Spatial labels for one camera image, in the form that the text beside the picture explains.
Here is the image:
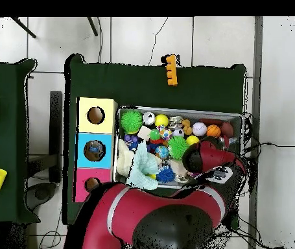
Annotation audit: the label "white baseball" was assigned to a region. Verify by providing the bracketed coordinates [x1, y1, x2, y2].
[192, 121, 208, 137]

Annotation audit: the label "clear plastic packet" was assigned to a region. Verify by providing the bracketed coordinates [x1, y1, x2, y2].
[88, 145, 106, 158]

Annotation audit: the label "cream muslin cloth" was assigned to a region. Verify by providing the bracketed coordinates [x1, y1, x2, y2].
[115, 139, 136, 178]

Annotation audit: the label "black tripod leg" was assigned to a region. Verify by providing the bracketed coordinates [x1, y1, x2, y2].
[87, 17, 99, 37]
[9, 17, 37, 39]

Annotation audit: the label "green spiky ball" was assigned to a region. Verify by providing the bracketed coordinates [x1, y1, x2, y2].
[167, 136, 189, 160]
[119, 110, 145, 135]

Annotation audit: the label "orange plastic comb toy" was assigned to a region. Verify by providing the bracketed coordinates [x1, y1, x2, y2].
[161, 54, 179, 86]

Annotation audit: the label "black floor cable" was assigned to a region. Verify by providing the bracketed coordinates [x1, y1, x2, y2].
[242, 139, 295, 154]

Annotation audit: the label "wooden box with three holes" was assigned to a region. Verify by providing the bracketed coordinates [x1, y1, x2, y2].
[73, 96, 118, 203]

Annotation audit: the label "clear mesh bin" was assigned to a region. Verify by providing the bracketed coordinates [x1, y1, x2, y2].
[113, 106, 244, 192]

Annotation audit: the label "grey floor strip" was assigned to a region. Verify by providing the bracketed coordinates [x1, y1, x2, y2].
[253, 17, 265, 174]

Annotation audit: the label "mint green cloth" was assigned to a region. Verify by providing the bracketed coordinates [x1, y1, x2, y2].
[126, 141, 161, 191]

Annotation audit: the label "yellow smiley ball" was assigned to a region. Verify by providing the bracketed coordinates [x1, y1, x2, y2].
[185, 135, 200, 147]

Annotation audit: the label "small orange basketball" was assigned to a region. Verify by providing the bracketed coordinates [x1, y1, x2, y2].
[206, 124, 222, 139]

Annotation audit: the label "dark green tablecloth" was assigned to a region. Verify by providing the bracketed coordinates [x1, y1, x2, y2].
[0, 58, 38, 225]
[64, 53, 248, 229]

